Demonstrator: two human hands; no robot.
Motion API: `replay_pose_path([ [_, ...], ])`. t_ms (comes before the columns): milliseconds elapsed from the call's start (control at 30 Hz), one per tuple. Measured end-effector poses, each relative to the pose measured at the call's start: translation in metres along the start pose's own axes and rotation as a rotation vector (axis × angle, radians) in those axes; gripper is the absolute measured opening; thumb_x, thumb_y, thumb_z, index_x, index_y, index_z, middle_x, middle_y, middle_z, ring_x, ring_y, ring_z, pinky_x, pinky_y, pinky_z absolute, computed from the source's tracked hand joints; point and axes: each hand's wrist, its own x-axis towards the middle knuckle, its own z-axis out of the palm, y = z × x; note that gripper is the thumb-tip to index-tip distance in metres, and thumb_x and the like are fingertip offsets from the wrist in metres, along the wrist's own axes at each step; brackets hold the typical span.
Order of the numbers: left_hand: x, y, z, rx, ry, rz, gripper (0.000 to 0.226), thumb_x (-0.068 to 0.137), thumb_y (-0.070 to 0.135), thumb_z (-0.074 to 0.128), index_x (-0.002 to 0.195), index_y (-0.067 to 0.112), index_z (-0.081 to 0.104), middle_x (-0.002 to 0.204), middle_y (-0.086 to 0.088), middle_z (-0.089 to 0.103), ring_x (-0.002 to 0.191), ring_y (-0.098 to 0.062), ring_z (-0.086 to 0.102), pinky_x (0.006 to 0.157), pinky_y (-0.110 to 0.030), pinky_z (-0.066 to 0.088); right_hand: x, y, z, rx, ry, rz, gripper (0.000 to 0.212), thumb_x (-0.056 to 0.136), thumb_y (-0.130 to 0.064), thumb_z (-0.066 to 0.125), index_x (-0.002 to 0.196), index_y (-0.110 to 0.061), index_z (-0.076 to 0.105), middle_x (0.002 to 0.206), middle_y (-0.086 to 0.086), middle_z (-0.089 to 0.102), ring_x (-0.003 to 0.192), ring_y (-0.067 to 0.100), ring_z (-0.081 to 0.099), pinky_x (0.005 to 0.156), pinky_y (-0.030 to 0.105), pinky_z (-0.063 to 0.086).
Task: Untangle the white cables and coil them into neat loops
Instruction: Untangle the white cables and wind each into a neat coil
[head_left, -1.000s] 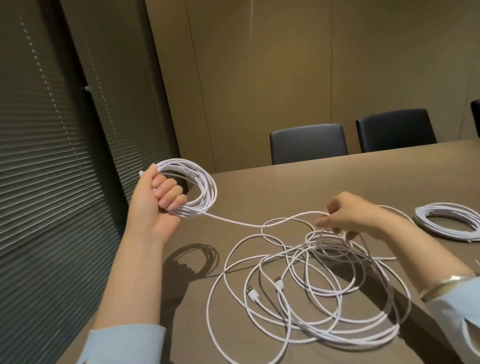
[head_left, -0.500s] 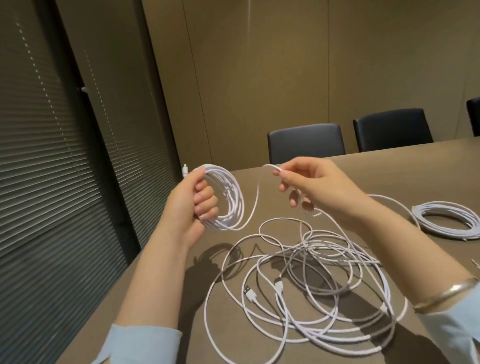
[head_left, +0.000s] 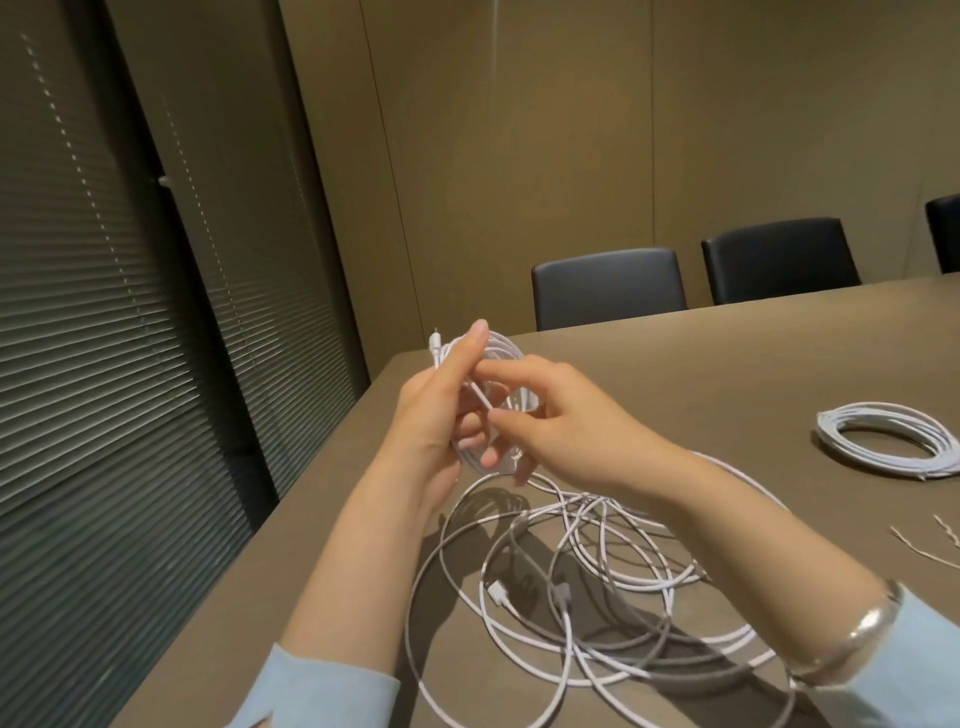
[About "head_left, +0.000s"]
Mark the person's left hand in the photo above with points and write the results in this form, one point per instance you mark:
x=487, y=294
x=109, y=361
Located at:
x=427, y=427

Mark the person's right hand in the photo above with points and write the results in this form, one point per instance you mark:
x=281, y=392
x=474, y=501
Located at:
x=585, y=435

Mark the person's left forearm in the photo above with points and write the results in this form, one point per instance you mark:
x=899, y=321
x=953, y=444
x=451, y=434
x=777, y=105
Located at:
x=352, y=592

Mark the dark meeting chair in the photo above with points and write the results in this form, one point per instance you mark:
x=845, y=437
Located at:
x=780, y=261
x=607, y=289
x=945, y=234

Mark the brown table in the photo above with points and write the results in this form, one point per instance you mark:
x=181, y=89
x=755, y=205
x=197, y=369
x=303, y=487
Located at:
x=787, y=352

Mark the glass partition with grey blinds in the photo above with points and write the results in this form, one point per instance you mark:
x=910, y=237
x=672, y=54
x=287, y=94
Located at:
x=112, y=300

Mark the bunch of white twist ties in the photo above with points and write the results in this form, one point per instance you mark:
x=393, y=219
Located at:
x=926, y=540

